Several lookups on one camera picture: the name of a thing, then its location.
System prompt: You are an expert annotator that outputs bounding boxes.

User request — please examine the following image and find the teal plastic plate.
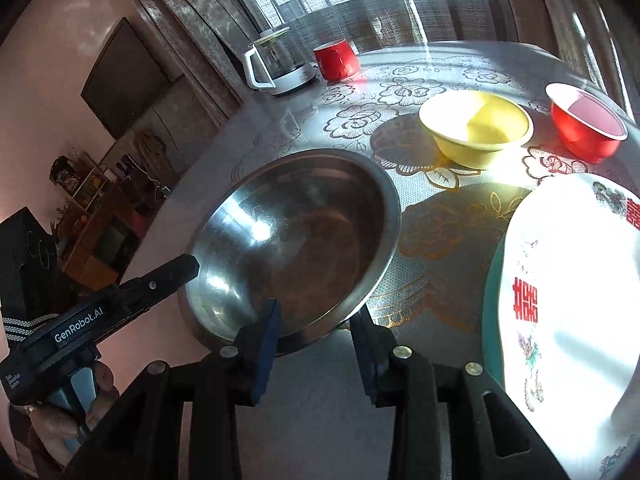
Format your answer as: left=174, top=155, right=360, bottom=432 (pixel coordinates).
left=481, top=230, right=508, bottom=396

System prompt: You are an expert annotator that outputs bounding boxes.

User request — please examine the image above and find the black wall television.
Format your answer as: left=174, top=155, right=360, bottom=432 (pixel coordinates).
left=80, top=17, right=172, bottom=141

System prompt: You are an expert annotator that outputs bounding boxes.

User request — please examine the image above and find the red plastic bowl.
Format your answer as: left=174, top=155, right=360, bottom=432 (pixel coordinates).
left=545, top=82, right=628, bottom=165

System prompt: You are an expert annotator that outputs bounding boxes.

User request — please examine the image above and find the beige curtain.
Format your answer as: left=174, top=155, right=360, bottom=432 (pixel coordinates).
left=530, top=0, right=640, bottom=126
left=107, top=0, right=263, bottom=108

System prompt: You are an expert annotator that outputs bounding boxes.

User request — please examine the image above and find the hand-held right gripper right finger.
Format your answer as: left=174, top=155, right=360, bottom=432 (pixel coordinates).
left=350, top=305, right=571, bottom=480

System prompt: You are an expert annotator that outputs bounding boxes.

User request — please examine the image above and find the large white phoenix-print plate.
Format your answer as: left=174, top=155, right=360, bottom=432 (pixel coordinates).
left=500, top=172, right=640, bottom=480

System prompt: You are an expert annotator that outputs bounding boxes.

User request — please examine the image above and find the red mug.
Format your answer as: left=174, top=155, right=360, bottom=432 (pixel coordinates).
left=313, top=39, right=360, bottom=82

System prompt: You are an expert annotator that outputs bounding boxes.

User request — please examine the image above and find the yellow plastic bowl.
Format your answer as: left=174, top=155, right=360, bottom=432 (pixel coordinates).
left=418, top=91, right=533, bottom=170

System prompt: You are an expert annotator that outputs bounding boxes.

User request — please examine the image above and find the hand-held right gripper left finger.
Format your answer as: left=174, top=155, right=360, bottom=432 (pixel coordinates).
left=75, top=298, right=282, bottom=480

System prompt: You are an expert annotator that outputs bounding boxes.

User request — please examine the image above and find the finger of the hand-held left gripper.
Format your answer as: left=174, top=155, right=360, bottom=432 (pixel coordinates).
left=117, top=254, right=200, bottom=311

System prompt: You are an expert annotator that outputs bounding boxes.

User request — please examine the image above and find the stainless steel bowl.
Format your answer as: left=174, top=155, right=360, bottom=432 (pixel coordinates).
left=178, top=148, right=402, bottom=357

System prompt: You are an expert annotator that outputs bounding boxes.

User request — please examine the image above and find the wooden shelf cabinet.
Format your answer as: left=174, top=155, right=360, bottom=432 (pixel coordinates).
left=50, top=152, right=168, bottom=291

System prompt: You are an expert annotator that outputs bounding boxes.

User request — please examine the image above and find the person's left hand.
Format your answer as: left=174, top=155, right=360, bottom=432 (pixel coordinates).
left=10, top=360, right=121, bottom=468

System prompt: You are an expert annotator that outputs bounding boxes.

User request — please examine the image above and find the white glass electric kettle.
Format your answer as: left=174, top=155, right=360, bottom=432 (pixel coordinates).
left=243, top=27, right=321, bottom=97

